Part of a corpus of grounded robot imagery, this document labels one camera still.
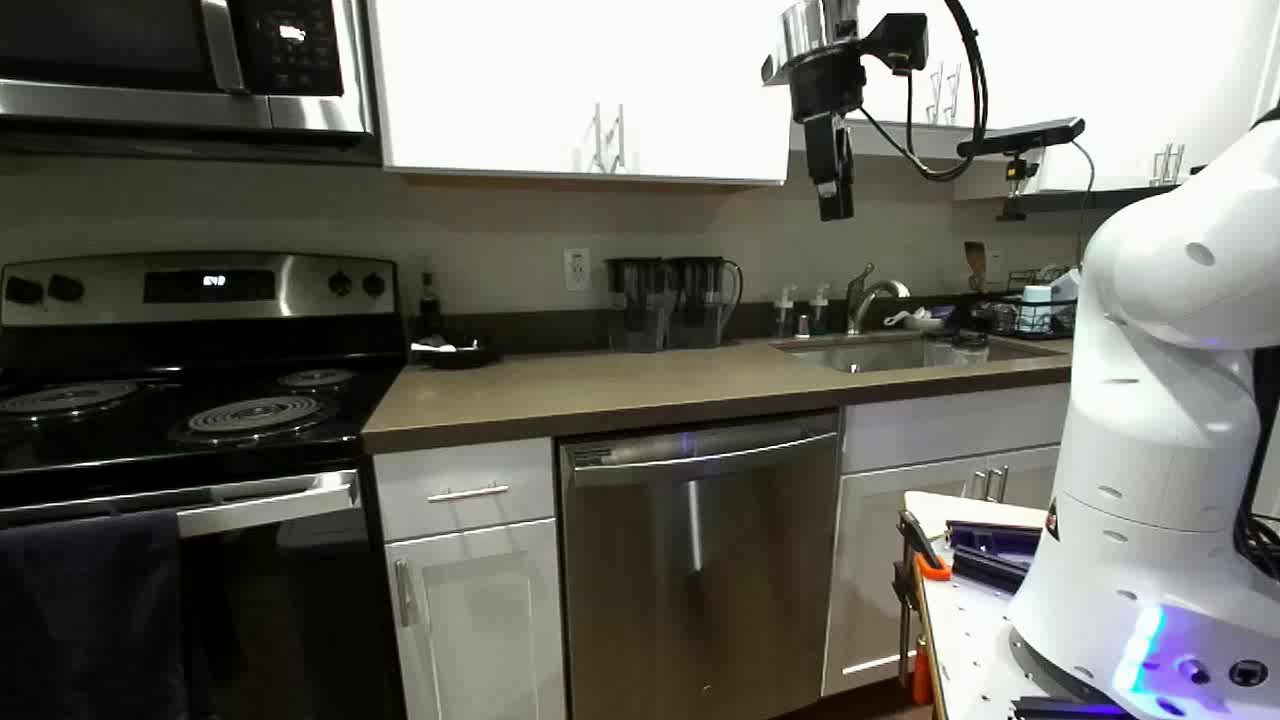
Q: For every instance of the stainless steel sink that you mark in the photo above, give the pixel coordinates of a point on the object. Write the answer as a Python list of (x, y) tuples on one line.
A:
[(884, 353)]

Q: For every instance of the white perforated table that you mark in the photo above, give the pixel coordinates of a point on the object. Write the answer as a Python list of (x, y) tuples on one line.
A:
[(966, 641)]

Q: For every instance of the orange clamp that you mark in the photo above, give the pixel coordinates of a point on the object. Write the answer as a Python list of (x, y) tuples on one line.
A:
[(924, 557)]

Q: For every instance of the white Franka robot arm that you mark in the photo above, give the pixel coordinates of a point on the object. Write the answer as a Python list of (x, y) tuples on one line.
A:
[(1173, 402)]

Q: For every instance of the stainless steel microwave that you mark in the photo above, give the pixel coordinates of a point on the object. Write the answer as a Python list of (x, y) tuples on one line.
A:
[(163, 63)]

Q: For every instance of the white upper cabinet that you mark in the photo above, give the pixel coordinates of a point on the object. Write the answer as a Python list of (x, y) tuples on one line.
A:
[(1095, 54), (534, 83)]

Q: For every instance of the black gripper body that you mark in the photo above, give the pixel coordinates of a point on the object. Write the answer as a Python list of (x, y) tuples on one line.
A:
[(824, 86)]

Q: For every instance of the black bar stereo camera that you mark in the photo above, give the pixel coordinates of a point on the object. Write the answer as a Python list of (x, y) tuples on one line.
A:
[(1021, 133)]

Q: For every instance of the small soap bottle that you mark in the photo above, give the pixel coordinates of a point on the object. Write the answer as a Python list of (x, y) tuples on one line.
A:
[(818, 313), (787, 319)]

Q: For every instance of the black tool on table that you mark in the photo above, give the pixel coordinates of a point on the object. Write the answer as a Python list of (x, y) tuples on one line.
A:
[(993, 550)]

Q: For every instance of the white sink cabinet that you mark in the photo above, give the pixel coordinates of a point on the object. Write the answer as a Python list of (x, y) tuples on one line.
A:
[(921, 441)]

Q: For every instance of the dark hanging towel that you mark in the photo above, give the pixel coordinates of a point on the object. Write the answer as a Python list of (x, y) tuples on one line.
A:
[(85, 622)]

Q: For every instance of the white wall outlet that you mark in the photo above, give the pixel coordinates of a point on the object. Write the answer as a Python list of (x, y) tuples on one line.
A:
[(577, 266)]

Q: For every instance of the dark glass bottle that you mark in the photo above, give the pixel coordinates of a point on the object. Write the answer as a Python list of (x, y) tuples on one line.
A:
[(429, 309)]

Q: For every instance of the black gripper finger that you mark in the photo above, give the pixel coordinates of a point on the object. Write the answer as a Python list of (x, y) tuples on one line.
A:
[(847, 164), (822, 155)]

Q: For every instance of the black electric stove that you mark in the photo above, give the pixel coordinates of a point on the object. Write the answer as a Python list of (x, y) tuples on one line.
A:
[(201, 402)]

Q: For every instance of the chrome faucet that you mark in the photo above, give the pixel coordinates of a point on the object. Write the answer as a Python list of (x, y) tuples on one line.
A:
[(875, 301)]

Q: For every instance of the stainless steel dishwasher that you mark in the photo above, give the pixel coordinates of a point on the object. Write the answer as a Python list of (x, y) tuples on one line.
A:
[(701, 572)]

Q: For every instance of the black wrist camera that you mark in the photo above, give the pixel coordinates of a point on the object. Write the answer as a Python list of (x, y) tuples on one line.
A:
[(901, 43)]

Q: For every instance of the dish rack with dishes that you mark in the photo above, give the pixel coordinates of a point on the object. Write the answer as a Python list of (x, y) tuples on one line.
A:
[(1032, 306)]

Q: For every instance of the white cabinet drawer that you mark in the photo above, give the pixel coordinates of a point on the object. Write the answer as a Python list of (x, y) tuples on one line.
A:
[(460, 490)]

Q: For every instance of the black shallow dish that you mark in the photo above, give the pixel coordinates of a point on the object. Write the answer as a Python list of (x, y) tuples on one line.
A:
[(454, 350)]

